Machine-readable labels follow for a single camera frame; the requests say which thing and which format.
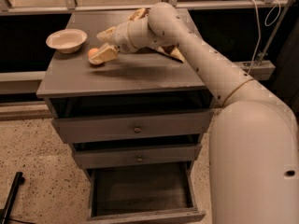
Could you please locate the grey top drawer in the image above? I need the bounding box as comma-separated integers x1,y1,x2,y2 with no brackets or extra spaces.
52,109,212,144

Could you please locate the grey middle drawer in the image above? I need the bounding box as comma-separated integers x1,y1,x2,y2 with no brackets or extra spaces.
73,143,201,169

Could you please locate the grey metal railing frame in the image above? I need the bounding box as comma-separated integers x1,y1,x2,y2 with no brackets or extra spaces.
0,0,299,95

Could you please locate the brown chip bag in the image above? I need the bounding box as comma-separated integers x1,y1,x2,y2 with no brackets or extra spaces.
127,7,185,63

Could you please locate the grey wooden drawer cabinet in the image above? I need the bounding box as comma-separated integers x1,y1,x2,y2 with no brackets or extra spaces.
36,7,227,224

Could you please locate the black pole on floor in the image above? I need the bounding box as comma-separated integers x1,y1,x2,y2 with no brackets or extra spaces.
0,172,24,224

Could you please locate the dark cabinet at right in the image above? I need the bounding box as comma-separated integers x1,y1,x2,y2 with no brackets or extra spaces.
274,21,299,113

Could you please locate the white bowl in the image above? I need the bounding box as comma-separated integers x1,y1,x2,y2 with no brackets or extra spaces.
46,29,87,54

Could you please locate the grey open bottom drawer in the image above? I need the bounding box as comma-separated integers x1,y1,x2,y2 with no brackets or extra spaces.
87,162,206,224

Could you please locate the orange fruit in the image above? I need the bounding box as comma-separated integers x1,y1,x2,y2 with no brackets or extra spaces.
88,48,99,59

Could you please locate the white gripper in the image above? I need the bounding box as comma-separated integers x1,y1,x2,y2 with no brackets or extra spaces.
89,21,137,65

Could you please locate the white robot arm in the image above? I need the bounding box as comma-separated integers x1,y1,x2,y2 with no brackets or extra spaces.
97,3,299,224

